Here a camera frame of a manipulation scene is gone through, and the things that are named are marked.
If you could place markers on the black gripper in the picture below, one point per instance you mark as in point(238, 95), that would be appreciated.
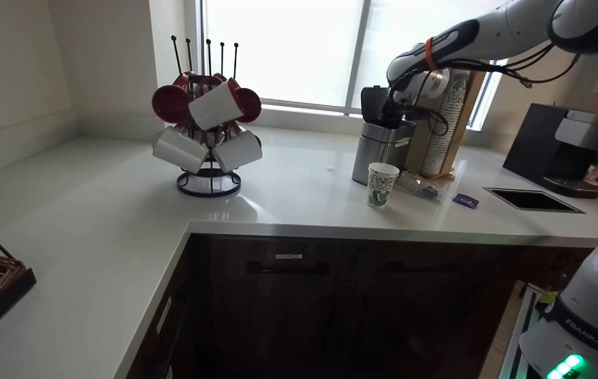
point(398, 110)

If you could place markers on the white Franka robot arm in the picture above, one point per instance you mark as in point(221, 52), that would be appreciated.
point(509, 32)

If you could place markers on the stainless steel bin rim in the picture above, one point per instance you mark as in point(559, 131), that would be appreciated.
point(373, 158)

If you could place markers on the purple packet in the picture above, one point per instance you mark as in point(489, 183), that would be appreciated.
point(466, 201)
point(429, 193)

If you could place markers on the wooden cup dispenser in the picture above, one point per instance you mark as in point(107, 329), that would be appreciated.
point(418, 151)

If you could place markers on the stack of paper cups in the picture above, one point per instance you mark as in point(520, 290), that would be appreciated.
point(447, 151)

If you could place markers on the clear plastic zip bag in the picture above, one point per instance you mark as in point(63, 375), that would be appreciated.
point(414, 184)

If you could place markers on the patterned paper cup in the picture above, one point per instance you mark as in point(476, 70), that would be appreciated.
point(381, 186)

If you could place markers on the black coffee machine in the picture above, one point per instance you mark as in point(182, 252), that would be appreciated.
point(532, 141)

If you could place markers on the white mug red inside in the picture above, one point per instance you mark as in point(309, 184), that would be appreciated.
point(177, 151)
point(215, 106)
point(249, 106)
point(171, 106)
point(199, 81)
point(238, 151)

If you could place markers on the dark wood cabinet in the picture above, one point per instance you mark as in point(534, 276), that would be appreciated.
point(326, 316)

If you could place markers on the yellow emergency stop button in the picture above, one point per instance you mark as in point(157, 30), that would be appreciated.
point(545, 297)

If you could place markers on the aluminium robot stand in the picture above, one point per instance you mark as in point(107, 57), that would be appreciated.
point(526, 329)

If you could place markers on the dark wooden tray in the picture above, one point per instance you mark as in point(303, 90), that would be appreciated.
point(1, 287)

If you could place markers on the window with grey frame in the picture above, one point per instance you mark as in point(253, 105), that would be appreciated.
point(355, 55)

